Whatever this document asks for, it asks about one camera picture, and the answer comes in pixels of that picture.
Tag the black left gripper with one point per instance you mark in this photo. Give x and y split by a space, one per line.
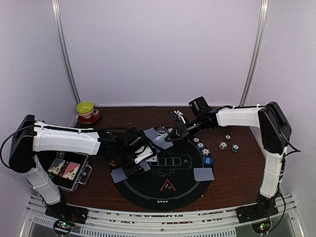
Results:
130 171

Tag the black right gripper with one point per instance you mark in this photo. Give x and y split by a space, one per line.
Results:
179 129

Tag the clear round dealer button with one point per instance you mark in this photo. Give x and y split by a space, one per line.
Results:
161 130

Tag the blue card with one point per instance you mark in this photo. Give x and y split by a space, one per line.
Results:
120 174
160 141
151 133
203 174

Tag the blue playing card deck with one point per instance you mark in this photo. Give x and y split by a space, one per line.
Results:
146 167

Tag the blue round blind button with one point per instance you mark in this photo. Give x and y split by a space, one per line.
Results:
208 160

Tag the blue white poker chip stack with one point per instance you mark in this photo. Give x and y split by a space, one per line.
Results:
223 145

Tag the red black triangle marker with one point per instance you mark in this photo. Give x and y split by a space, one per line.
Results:
167 186

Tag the green poker chip stack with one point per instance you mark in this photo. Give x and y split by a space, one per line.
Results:
235 148

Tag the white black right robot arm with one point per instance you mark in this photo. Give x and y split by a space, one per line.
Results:
275 135

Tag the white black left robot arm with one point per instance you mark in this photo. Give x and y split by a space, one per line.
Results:
34 141

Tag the round black poker mat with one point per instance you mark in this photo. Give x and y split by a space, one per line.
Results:
176 164

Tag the green bowl on red saucer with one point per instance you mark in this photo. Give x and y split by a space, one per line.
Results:
87 113

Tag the red card box in case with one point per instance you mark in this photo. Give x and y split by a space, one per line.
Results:
71 171

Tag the aluminium poker case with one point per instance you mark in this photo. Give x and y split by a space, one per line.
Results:
82 176

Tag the blue card box in case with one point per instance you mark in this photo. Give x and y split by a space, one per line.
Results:
56 166

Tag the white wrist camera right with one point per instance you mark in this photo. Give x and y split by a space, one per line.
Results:
176 116

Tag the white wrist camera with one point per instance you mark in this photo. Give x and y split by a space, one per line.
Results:
176 116
145 152

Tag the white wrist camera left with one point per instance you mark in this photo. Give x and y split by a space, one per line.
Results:
145 152

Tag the aluminium front rail frame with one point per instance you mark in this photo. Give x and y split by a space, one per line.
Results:
222 222

